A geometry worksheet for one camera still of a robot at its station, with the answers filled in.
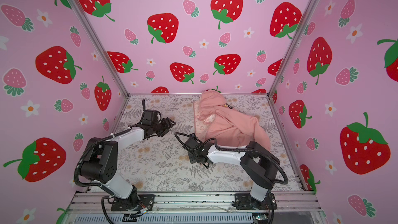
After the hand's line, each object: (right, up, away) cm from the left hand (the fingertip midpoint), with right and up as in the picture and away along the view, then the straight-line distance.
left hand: (174, 124), depth 94 cm
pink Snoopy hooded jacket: (+25, +3, +3) cm, 25 cm away
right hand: (+12, -17, -6) cm, 21 cm away
